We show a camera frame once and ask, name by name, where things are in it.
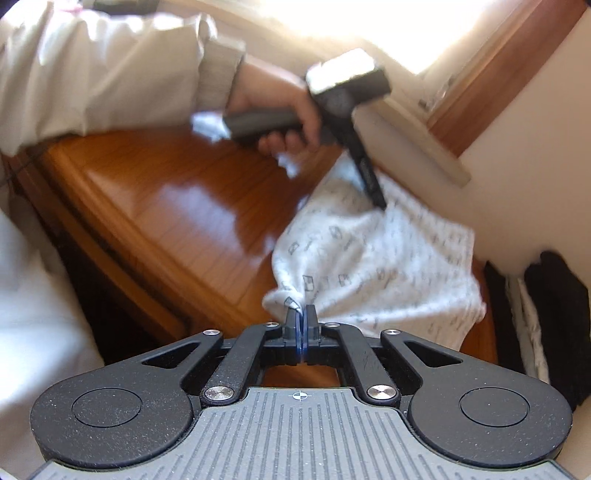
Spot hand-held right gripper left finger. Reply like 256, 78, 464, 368
141, 305, 303, 407

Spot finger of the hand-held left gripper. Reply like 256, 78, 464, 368
344, 129, 389, 210

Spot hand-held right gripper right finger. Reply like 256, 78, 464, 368
302, 302, 464, 407

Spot white printed pajama pants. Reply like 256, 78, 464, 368
191, 111, 488, 354

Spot person's left forearm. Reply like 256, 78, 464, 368
0, 0, 247, 155

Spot folded black clothes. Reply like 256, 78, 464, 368
524, 250, 585, 407

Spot person's left hand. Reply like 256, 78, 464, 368
226, 62, 324, 158

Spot cream window sill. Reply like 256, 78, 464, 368
369, 99, 472, 188

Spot white framed window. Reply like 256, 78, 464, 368
259, 0, 504, 77

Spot wooden window trim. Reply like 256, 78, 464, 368
425, 0, 589, 158

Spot flat black cloth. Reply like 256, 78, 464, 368
482, 261, 525, 374

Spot folded white printed garment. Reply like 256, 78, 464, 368
505, 274, 550, 384

